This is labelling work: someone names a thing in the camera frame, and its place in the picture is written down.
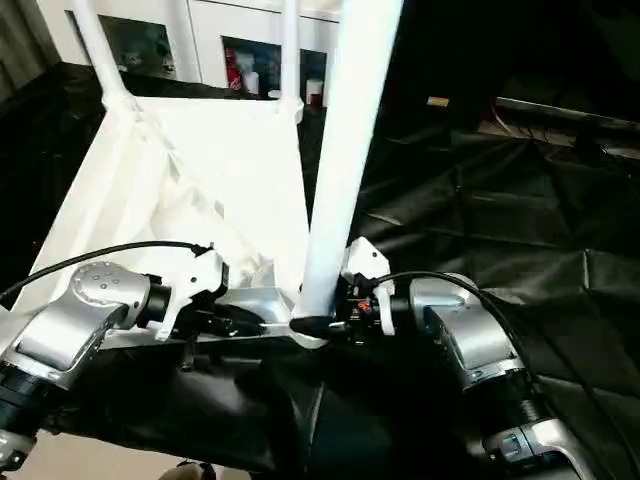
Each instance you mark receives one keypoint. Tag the small orange label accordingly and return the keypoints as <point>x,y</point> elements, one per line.
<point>438,101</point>

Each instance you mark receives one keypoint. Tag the white cabinet with glass doors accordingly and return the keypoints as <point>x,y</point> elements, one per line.
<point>190,30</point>

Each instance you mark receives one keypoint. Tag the white plastic table leg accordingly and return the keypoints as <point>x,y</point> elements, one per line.
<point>291,55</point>
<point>100,50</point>
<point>345,150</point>

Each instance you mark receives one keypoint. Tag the black plastic mat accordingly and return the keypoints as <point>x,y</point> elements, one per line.
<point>520,230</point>

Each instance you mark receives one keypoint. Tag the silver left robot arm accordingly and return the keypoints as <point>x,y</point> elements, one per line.
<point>80,320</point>

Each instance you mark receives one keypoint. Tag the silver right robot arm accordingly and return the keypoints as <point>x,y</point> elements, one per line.
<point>470,330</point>

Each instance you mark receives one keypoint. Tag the white plastic table top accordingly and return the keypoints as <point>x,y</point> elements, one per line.
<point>180,170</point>

